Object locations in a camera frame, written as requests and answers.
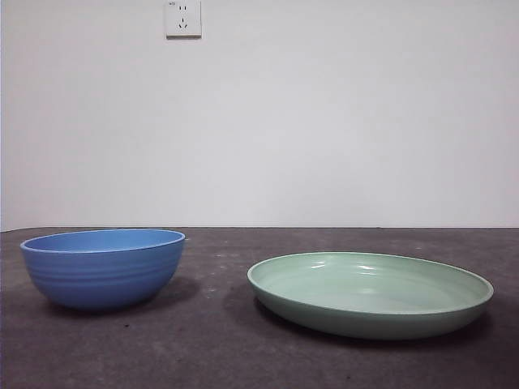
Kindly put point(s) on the green round plate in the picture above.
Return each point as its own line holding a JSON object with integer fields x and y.
{"x": 365, "y": 291}

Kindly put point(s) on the blue ribbed bowl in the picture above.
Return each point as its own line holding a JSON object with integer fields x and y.
{"x": 101, "y": 275}

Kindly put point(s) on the white wall socket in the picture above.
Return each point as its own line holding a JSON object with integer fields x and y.
{"x": 183, "y": 20}

